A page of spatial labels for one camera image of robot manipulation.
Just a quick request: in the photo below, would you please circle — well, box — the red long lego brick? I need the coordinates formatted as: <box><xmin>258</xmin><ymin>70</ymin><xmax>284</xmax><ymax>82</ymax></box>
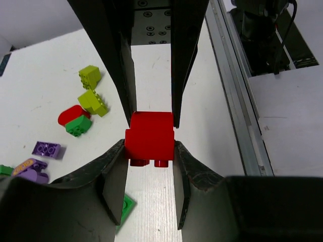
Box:
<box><xmin>125</xmin><ymin>111</ymin><xmax>175</xmax><ymax>168</ymax></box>

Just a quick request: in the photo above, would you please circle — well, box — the lime lego brick left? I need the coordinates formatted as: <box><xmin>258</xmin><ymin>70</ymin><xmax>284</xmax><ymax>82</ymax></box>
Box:
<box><xmin>78</xmin><ymin>89</ymin><xmax>109</xmax><ymax>117</ymax></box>

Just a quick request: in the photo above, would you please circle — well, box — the red rounded lego brick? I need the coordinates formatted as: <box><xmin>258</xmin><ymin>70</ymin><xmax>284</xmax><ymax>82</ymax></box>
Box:
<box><xmin>58</xmin><ymin>105</ymin><xmax>91</xmax><ymax>127</ymax></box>

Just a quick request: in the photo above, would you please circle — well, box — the green flat square brick lower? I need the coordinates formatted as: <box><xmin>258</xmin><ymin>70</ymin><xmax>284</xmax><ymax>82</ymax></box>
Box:
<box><xmin>116</xmin><ymin>194</ymin><xmax>137</xmax><ymax>234</ymax></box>

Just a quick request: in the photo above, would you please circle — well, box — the purple rounded lego stack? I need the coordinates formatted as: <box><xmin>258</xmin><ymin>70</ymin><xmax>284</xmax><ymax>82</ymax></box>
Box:
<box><xmin>11</xmin><ymin>158</ymin><xmax>49</xmax><ymax>184</ymax></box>

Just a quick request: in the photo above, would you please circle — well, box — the blue label sticker right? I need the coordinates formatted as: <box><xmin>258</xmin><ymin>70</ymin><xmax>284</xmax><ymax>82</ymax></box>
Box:
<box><xmin>0</xmin><ymin>53</ymin><xmax>11</xmax><ymax>77</ymax></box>

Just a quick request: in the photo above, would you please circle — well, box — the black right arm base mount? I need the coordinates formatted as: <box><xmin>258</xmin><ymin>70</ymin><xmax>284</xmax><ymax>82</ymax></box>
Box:
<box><xmin>230</xmin><ymin>1</ymin><xmax>319</xmax><ymax>76</ymax></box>

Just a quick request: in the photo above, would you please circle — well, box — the lime lego brick right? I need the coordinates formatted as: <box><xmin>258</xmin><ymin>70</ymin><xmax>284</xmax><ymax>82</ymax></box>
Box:
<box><xmin>78</xmin><ymin>65</ymin><xmax>101</xmax><ymax>90</ymax></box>

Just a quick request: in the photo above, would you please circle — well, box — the green rounded lego brick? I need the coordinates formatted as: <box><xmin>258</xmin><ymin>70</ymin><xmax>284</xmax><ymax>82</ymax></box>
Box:
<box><xmin>65</xmin><ymin>115</ymin><xmax>92</xmax><ymax>137</ymax></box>

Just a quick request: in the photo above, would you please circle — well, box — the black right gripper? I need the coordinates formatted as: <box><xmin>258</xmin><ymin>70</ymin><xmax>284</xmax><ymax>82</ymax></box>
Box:
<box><xmin>68</xmin><ymin>0</ymin><xmax>209</xmax><ymax>128</ymax></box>

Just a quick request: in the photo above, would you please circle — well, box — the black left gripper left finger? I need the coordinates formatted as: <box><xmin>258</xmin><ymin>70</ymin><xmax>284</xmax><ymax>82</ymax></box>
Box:
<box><xmin>1</xmin><ymin>140</ymin><xmax>126</xmax><ymax>241</ymax></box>

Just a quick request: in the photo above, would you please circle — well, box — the green square brick middle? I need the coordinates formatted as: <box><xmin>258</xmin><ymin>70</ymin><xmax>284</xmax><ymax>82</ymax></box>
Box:
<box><xmin>0</xmin><ymin>164</ymin><xmax>14</xmax><ymax>176</ymax></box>

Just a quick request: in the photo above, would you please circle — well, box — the purple flat lego brick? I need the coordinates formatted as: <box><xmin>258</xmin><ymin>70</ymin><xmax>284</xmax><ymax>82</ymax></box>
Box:
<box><xmin>31</xmin><ymin>141</ymin><xmax>67</xmax><ymax>160</ymax></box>

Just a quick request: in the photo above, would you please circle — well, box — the aluminium table edge rail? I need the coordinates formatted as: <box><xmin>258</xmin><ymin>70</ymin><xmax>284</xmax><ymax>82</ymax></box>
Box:
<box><xmin>205</xmin><ymin>1</ymin><xmax>274</xmax><ymax>176</ymax></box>

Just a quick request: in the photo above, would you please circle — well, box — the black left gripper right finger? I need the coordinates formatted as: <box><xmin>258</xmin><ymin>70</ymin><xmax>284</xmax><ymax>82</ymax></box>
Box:
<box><xmin>173</xmin><ymin>141</ymin><xmax>322</xmax><ymax>241</ymax></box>

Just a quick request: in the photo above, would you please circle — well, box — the lime lego brick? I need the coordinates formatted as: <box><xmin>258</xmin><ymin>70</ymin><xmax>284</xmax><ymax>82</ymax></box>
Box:
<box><xmin>78</xmin><ymin>65</ymin><xmax>101</xmax><ymax>90</ymax></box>
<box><xmin>78</xmin><ymin>89</ymin><xmax>109</xmax><ymax>117</ymax></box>

